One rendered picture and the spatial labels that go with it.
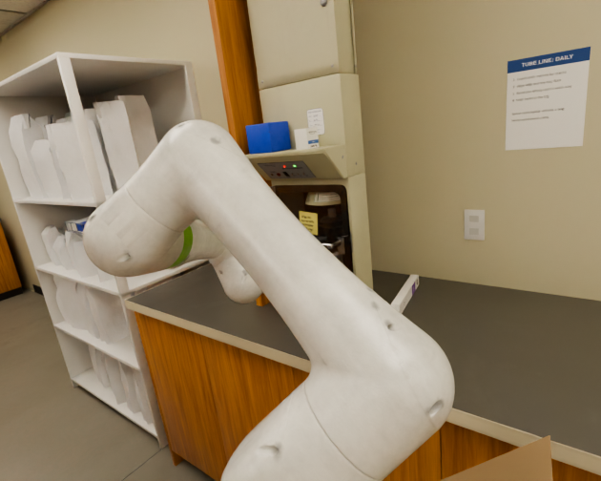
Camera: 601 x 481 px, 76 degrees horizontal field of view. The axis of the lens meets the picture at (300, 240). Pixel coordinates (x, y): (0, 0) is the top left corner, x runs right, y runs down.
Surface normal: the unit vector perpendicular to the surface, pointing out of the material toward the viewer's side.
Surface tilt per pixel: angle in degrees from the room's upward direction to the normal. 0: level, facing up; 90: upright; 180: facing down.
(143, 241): 107
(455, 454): 90
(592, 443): 0
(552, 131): 90
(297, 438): 44
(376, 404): 65
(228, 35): 90
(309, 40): 90
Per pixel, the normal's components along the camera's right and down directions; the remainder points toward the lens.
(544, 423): -0.11, -0.96
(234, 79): 0.79, 0.07
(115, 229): 0.05, 0.05
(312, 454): -0.29, -0.22
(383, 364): -0.24, -0.48
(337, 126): -0.60, 0.29
